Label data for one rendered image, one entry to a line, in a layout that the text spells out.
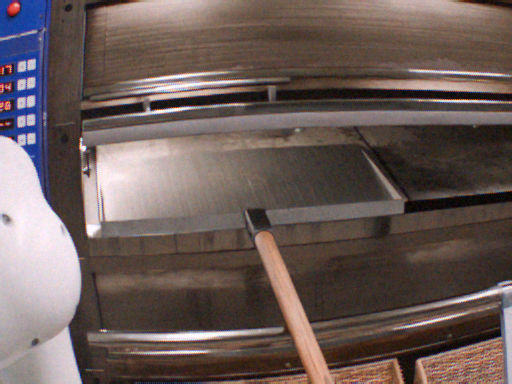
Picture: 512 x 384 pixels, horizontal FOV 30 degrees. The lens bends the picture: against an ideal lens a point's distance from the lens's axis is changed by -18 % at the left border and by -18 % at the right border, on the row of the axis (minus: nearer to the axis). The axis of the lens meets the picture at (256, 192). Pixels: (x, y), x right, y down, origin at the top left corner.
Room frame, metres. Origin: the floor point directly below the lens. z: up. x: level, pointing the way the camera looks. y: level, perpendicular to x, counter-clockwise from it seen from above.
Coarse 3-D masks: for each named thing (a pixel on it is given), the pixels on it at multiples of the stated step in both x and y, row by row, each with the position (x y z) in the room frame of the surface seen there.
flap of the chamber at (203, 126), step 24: (192, 120) 1.64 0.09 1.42; (216, 120) 1.64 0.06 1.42; (240, 120) 1.65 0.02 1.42; (264, 120) 1.65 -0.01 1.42; (288, 120) 1.66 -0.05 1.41; (312, 120) 1.66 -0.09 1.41; (336, 120) 1.67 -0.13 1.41; (360, 120) 1.67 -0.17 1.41; (384, 120) 1.68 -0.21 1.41; (408, 120) 1.69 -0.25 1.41; (432, 120) 1.70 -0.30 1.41; (456, 120) 1.70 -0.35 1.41; (480, 120) 1.71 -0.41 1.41; (504, 120) 1.72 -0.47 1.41; (96, 144) 1.61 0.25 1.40
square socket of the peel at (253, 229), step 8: (256, 208) 1.79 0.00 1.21; (264, 208) 1.80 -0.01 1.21; (248, 216) 1.76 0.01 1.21; (256, 216) 1.76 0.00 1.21; (264, 216) 1.76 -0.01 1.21; (248, 224) 1.76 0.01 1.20; (256, 224) 1.73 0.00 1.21; (264, 224) 1.73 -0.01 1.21; (248, 232) 1.75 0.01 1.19; (256, 232) 1.71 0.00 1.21; (272, 232) 1.71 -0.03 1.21; (256, 248) 1.71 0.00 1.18
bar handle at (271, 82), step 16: (224, 80) 1.69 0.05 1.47; (240, 80) 1.70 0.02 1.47; (256, 80) 1.70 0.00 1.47; (272, 80) 1.70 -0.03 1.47; (288, 80) 1.71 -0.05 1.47; (96, 96) 1.66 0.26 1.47; (112, 96) 1.66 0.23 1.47; (128, 96) 1.67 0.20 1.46; (144, 96) 1.67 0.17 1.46; (272, 96) 1.70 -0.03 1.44
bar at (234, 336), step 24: (504, 288) 1.49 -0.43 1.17; (384, 312) 1.46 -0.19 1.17; (408, 312) 1.46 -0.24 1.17; (432, 312) 1.46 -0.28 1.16; (504, 312) 1.47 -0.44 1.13; (96, 336) 1.38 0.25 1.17; (120, 336) 1.39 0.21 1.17; (144, 336) 1.39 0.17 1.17; (168, 336) 1.40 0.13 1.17; (192, 336) 1.40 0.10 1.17; (216, 336) 1.41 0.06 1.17; (240, 336) 1.41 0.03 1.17; (264, 336) 1.42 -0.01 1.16; (288, 336) 1.42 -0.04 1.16; (504, 336) 1.44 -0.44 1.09; (504, 360) 1.42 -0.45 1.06
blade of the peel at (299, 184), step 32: (128, 160) 2.12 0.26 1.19; (160, 160) 2.11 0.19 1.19; (192, 160) 2.10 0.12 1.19; (224, 160) 2.10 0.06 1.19; (256, 160) 2.10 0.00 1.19; (288, 160) 2.10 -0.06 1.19; (320, 160) 2.10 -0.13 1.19; (352, 160) 2.10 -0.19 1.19; (128, 192) 1.95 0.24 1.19; (160, 192) 1.95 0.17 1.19; (192, 192) 1.94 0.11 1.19; (224, 192) 1.94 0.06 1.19; (256, 192) 1.94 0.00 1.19; (288, 192) 1.94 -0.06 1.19; (320, 192) 1.94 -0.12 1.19; (352, 192) 1.93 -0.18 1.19; (384, 192) 1.93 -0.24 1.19; (128, 224) 1.76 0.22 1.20; (160, 224) 1.77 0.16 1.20; (192, 224) 1.78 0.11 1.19; (224, 224) 1.79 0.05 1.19
